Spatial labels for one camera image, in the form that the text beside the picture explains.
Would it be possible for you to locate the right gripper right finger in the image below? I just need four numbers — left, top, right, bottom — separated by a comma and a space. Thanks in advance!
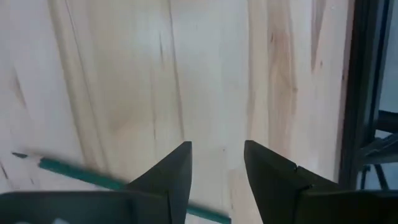
244, 140, 398, 224

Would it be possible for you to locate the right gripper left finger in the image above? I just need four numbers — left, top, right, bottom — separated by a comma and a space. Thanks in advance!
0, 141, 193, 224

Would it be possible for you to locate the green pencil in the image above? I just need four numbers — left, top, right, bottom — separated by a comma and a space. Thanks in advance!
11, 151, 233, 224

